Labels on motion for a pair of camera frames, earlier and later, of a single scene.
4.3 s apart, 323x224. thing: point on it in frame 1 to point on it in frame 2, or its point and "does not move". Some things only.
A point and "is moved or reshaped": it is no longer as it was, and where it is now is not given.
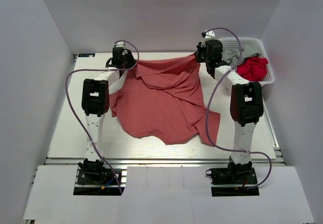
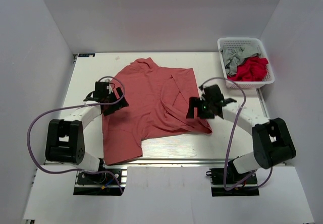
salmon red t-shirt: [164, 100] is moved or reshaped
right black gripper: [201, 48] to [195, 102]
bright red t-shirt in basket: [253, 68] does not move
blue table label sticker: [86, 55] does not move
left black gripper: [128, 54] to [117, 106]
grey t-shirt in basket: [232, 55] does not move
